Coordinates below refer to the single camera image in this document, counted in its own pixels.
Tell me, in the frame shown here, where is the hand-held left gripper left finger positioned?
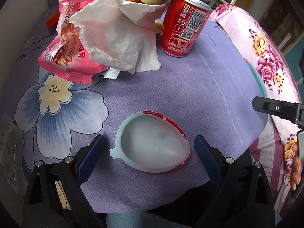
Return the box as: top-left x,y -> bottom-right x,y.
22,134 -> 107,228

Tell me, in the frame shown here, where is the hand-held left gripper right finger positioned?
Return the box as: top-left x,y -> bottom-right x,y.
193,134 -> 276,228

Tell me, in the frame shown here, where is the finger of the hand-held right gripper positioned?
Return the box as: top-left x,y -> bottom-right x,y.
252,96 -> 304,126

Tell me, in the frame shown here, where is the white plastic cup red rim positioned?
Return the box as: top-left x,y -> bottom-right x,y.
109,110 -> 190,173

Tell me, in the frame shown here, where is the person's right hand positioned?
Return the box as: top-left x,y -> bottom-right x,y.
289,144 -> 301,192

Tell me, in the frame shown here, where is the pink floral blanket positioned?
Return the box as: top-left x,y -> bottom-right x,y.
210,3 -> 304,219

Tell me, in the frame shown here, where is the purple floral cloth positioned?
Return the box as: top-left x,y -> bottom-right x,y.
0,2 -> 270,213

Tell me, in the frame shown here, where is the pale blue cloth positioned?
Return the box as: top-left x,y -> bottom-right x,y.
107,211 -> 202,228

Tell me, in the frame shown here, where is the small white wrapper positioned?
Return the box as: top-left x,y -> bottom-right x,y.
97,67 -> 119,79

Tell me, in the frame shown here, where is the pink snack packet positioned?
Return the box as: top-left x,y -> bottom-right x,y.
38,0 -> 110,85

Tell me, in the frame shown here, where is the crumpled white tissue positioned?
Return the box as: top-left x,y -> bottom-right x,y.
69,0 -> 170,76

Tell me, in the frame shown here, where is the red soda can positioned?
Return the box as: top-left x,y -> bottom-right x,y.
158,0 -> 213,58

